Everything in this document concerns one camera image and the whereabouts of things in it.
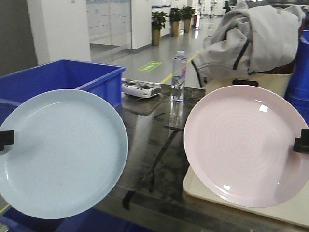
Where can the cream storage basket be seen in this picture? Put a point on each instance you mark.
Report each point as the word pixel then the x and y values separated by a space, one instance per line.
pixel 276 83

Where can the grey jacket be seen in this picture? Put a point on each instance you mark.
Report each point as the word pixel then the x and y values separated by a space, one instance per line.
pixel 251 38

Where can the clear water bottle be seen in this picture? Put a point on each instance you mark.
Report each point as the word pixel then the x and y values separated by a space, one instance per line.
pixel 178 77

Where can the white grey remote controller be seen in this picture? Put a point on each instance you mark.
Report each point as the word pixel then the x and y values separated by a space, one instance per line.
pixel 141 89

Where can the light pink plate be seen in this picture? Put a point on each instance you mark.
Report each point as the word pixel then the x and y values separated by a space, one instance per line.
pixel 239 142

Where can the light blue plate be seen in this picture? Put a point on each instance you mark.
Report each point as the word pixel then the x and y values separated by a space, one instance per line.
pixel 70 148

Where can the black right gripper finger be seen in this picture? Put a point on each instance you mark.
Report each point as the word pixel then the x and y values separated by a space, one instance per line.
pixel 301 144

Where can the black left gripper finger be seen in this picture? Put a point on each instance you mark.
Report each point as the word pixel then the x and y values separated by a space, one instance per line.
pixel 7 137

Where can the potted plant gold pot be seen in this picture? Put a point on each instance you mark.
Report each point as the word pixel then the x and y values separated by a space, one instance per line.
pixel 158 22

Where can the cream serving tray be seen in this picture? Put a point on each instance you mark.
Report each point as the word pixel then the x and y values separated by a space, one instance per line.
pixel 294 211

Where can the blue plastic bin left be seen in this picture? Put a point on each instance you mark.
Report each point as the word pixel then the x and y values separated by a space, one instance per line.
pixel 99 83

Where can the blue stacked crate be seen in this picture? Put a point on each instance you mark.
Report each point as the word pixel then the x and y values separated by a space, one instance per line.
pixel 297 93

